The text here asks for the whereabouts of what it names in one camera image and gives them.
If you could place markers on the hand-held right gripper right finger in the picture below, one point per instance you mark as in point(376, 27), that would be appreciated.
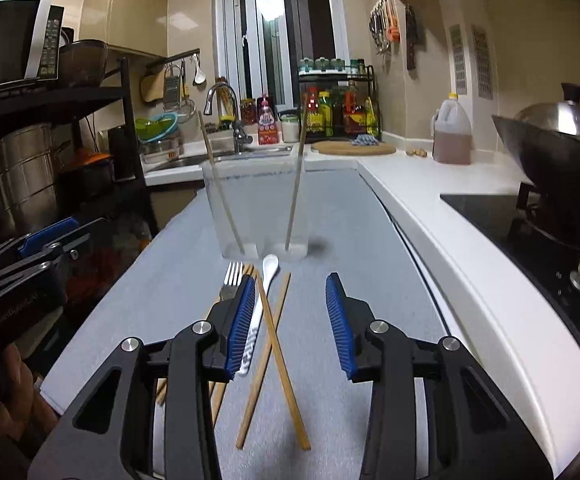
point(341, 330)

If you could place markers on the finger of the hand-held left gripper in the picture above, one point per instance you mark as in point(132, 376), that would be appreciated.
point(87, 235)
point(45, 237)

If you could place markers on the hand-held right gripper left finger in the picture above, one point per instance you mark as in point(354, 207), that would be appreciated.
point(240, 327)

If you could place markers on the white spoon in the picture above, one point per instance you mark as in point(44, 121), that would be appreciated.
point(271, 262)

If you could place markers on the clear glass cup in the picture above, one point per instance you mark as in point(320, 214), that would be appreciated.
point(257, 210)

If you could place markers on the person's left hand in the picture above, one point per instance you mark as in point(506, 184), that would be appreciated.
point(12, 380)

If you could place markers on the red plastic bag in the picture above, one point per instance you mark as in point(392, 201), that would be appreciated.
point(95, 272)

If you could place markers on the steel stock pot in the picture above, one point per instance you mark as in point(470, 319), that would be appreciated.
point(20, 175)

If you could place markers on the orange-lidded pot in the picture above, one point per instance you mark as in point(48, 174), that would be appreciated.
point(90, 160)

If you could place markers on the black cylinder flask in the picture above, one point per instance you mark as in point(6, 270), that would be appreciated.
point(121, 152)

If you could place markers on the grey table mat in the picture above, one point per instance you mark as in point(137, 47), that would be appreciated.
point(349, 240)

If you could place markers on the steel basin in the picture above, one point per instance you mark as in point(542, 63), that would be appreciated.
point(162, 152)

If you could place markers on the green colander bowl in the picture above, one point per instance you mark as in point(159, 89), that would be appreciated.
point(155, 127)

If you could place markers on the black metal rack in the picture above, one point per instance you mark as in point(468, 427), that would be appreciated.
point(70, 97)

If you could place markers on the hanging wooden board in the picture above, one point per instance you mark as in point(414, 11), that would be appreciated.
point(152, 90)

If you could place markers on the metal grater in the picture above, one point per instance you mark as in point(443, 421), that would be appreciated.
point(171, 87)

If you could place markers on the dark glass bowl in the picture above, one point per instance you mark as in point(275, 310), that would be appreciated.
point(82, 62)

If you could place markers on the round wooden cutting board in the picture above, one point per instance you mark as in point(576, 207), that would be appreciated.
point(335, 149)

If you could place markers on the blue netted bundle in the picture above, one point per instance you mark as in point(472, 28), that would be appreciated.
point(365, 141)

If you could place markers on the chrome faucet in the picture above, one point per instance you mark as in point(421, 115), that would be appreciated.
point(215, 92)

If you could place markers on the ginger pieces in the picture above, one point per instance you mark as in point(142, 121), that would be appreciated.
point(416, 151)

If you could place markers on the white ladle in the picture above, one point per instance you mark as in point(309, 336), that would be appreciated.
point(199, 76)

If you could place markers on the red-filled glass jar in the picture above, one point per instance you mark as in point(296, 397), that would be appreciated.
point(248, 110)

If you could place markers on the pink dish soap bottle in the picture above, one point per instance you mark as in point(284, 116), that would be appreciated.
point(267, 125)

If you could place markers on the white jar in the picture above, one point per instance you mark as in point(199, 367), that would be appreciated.
point(291, 127)

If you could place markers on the row of sauce bottles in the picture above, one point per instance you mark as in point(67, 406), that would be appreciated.
point(340, 110)

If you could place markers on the oil jug yellow cap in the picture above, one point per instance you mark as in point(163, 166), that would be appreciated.
point(452, 135)

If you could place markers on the black stove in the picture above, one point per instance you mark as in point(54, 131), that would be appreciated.
point(559, 270)

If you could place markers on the black spice rack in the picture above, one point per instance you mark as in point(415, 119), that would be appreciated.
point(372, 90)

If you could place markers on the white-framed window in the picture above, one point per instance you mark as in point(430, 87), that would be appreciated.
point(250, 35)

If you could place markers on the black wok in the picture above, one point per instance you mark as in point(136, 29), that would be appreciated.
point(544, 160)

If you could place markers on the row of spice jars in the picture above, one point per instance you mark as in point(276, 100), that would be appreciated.
point(327, 64)

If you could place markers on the steel wok lid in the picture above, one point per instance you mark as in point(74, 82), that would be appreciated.
point(564, 120)

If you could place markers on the row of hanging kitchen tools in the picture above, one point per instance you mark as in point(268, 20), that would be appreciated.
point(383, 25)

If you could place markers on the black wall rail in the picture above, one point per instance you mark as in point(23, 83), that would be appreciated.
point(170, 59)

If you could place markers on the wall vent grille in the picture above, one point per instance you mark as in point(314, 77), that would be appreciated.
point(481, 62)
point(457, 60)

